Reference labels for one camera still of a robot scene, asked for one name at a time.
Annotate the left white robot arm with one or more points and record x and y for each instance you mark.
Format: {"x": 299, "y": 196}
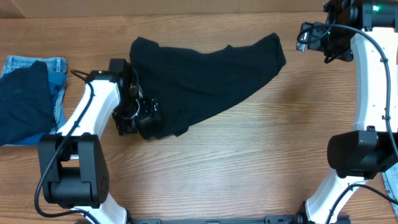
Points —
{"x": 74, "y": 175}

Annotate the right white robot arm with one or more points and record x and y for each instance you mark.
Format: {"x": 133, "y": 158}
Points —
{"x": 363, "y": 32}

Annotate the folded navy blue garment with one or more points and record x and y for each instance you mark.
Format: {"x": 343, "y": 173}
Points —
{"x": 26, "y": 103}

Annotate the black t-shirt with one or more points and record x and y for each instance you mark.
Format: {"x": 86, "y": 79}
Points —
{"x": 191, "y": 87}

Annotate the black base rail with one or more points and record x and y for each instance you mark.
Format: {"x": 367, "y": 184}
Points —
{"x": 269, "y": 219}

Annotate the light blue denim garment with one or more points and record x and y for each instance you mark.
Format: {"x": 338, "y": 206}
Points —
{"x": 390, "y": 182}

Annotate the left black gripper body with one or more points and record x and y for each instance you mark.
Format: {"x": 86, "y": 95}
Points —
{"x": 148, "y": 115}

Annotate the folded blue denim jeans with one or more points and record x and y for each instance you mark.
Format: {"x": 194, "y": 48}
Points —
{"x": 57, "y": 78}

